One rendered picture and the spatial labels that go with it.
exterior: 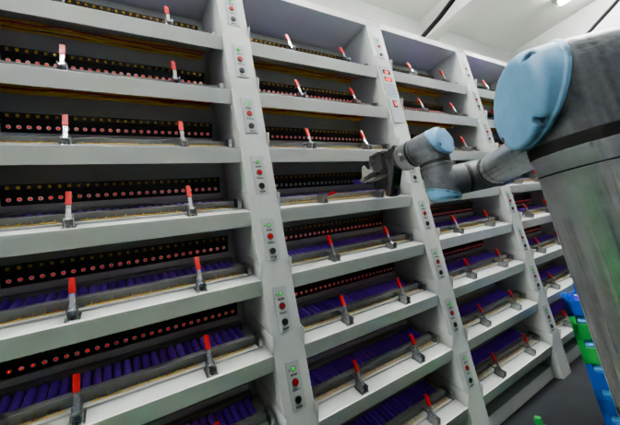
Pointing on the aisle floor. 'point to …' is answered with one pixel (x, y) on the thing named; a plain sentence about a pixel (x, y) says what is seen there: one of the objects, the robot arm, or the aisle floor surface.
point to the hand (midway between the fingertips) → (364, 182)
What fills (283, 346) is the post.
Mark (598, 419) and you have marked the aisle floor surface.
